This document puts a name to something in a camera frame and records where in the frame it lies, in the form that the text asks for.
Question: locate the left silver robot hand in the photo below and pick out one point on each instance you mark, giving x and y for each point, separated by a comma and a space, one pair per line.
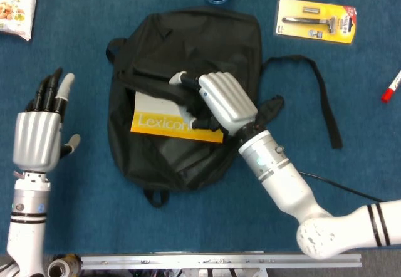
36, 139

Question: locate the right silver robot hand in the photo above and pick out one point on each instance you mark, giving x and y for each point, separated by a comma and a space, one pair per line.
227, 101

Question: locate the black fabric backpack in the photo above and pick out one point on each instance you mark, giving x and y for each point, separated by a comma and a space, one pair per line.
200, 39

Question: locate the white yellow Lexicon book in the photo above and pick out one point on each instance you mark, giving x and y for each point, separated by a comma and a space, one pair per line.
153, 123

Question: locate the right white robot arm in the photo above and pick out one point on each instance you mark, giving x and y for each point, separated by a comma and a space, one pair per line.
282, 183

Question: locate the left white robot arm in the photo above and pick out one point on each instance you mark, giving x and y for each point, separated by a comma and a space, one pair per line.
28, 227

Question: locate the blue felt table cover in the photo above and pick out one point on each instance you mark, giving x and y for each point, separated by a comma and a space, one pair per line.
94, 220

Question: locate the yellow packaged tool set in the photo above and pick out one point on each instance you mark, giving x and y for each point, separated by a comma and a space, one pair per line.
316, 32

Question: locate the brown tape roll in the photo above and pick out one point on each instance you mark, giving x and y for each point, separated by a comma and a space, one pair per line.
67, 263

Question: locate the white snack bag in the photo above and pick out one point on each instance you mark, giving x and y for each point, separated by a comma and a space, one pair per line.
15, 7

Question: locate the white marker with red cap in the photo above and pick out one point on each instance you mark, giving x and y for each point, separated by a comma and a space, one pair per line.
388, 94

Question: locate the aluminium profile rail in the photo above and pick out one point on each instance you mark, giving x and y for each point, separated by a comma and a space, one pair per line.
219, 261

